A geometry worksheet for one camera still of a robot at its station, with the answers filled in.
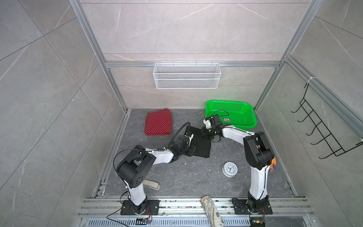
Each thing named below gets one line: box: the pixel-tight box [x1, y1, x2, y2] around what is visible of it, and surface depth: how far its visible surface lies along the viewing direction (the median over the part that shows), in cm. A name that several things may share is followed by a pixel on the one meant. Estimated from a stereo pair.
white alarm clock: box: [221, 160, 240, 178], surface depth 85 cm
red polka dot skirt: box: [144, 107, 173, 136], surface depth 103 cm
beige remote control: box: [142, 179, 161, 191], surface depth 80 cm
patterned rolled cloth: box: [200, 195, 225, 227], surface depth 71 cm
